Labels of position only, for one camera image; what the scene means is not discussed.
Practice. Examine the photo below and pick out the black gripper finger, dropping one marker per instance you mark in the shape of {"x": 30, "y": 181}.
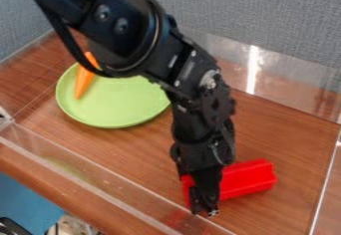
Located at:
{"x": 203, "y": 194}

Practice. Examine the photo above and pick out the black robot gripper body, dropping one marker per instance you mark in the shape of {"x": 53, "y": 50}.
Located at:
{"x": 203, "y": 149}

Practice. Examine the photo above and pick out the red rectangular block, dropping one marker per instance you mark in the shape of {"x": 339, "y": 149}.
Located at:
{"x": 242, "y": 178}

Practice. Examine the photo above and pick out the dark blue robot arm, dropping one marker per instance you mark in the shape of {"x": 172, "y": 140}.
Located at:
{"x": 123, "y": 38}

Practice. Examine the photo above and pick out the green round plate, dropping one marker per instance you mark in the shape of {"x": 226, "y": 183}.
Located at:
{"x": 113, "y": 103}

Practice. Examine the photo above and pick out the orange toy carrot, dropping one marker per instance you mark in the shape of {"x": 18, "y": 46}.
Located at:
{"x": 84, "y": 76}

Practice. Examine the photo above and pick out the clear acrylic enclosure wall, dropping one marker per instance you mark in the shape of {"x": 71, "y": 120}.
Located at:
{"x": 112, "y": 177}

